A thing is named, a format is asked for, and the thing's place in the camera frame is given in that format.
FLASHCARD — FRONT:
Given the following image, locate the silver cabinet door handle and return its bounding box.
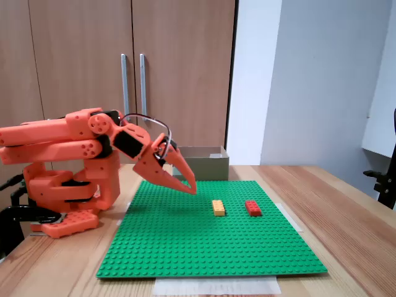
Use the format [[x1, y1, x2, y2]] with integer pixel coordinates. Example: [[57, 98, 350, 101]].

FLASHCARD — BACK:
[[139, 53, 149, 116], [121, 53, 131, 116]]

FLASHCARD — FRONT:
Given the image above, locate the open cardboard box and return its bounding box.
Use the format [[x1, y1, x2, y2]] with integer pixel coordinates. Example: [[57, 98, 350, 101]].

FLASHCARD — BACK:
[[171, 145, 230, 181]]

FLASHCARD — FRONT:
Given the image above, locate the thin servo cable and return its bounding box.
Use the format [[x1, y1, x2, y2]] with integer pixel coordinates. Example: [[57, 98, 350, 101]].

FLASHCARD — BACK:
[[118, 113, 173, 158]]

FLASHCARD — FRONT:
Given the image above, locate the yellow lego block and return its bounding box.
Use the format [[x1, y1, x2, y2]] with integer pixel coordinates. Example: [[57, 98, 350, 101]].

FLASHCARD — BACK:
[[212, 200, 226, 217]]

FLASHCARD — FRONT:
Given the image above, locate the red lego block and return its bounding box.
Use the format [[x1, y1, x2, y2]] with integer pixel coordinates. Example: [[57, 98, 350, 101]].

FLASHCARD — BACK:
[[244, 200, 262, 217]]

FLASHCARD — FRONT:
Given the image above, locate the translucent masking tape strip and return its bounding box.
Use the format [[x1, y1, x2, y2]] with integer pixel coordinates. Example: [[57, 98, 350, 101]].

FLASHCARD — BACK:
[[153, 276, 282, 296], [278, 203, 304, 233], [116, 200, 132, 227]]

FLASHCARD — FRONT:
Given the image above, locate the black table clamp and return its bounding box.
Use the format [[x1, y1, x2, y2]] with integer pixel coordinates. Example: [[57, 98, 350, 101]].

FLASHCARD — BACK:
[[0, 204, 64, 259]]

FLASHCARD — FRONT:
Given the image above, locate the white cabinet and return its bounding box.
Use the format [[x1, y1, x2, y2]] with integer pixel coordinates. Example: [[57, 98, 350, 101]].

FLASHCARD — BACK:
[[361, 0, 396, 159]]

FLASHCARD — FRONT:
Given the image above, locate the green lego baseplate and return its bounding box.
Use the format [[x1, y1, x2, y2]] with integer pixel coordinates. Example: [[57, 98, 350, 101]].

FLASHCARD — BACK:
[[95, 180, 329, 279]]

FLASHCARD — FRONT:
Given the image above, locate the wooden cabinet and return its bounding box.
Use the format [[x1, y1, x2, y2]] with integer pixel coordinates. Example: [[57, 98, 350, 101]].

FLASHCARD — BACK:
[[0, 0, 239, 186]]

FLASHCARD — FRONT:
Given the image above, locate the black power cable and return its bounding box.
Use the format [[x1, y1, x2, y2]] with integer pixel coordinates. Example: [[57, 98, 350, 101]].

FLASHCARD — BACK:
[[0, 174, 30, 207]]

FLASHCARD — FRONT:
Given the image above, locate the black stand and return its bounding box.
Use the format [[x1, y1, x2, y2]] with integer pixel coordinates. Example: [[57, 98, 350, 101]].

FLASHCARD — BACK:
[[363, 108, 396, 211]]

